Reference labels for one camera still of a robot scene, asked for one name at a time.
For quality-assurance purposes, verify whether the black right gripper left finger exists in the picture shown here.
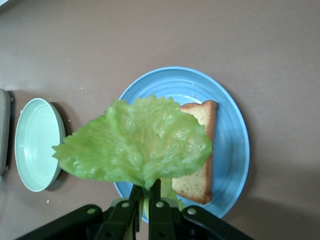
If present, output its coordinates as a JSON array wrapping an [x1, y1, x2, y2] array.
[[17, 184, 145, 240]]

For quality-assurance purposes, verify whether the light green plate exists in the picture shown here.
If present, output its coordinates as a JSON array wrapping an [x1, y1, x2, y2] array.
[[14, 97, 67, 193]]

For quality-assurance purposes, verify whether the brown bread slice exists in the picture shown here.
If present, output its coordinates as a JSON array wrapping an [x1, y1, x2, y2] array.
[[171, 99, 219, 205]]

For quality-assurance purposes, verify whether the beige chrome two-slot toaster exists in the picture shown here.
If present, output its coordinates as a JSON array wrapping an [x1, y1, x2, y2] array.
[[0, 88, 15, 176]]

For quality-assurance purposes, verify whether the blue plate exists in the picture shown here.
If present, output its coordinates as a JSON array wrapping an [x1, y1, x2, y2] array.
[[113, 66, 251, 225]]

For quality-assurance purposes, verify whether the green lettuce leaf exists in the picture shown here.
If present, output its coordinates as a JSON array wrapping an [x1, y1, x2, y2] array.
[[51, 93, 213, 223]]

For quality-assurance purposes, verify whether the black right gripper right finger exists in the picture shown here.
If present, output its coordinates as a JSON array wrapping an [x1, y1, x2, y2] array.
[[148, 178, 253, 240]]

